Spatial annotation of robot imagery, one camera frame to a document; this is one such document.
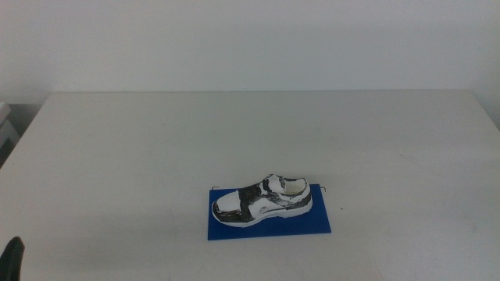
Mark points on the blue rectangular mat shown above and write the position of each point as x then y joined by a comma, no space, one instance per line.
273,232

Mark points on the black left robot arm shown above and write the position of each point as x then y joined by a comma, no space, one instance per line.
11,259

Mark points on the black and white sneaker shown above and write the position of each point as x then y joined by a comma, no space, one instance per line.
261,205

